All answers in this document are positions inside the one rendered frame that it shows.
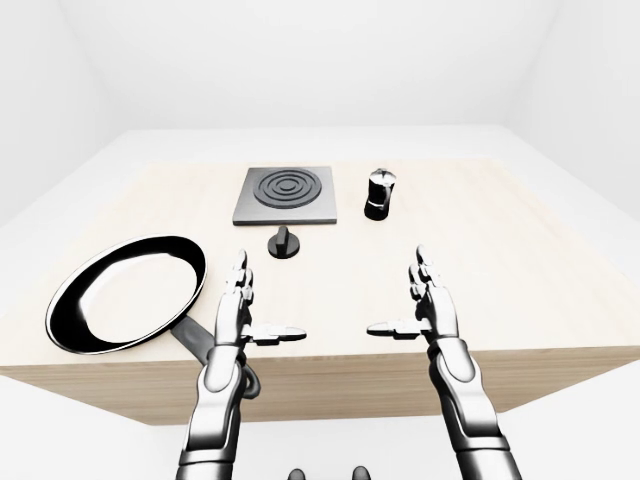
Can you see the silver robot right hand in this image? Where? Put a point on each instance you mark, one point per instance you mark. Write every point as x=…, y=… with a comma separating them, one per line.
x=440, y=312

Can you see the silver robot left hand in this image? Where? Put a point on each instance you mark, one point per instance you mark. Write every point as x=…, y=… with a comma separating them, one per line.
x=231, y=312

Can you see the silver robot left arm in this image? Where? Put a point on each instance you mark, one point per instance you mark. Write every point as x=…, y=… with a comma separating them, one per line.
x=212, y=410

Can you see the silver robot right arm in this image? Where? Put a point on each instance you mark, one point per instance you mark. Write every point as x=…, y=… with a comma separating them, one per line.
x=467, y=405

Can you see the round black stove knob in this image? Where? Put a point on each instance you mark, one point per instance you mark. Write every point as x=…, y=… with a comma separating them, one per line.
x=284, y=242

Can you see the flat dark stove plate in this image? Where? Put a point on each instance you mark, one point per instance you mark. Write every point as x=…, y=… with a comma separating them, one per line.
x=285, y=195

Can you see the black frying pan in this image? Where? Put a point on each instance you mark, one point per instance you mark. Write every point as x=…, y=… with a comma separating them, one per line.
x=127, y=295

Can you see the black moka pot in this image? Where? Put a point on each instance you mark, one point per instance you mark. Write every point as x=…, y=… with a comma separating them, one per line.
x=379, y=195

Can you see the small dark rounded shape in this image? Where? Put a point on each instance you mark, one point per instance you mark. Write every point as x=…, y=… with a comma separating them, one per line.
x=360, y=473
x=296, y=474

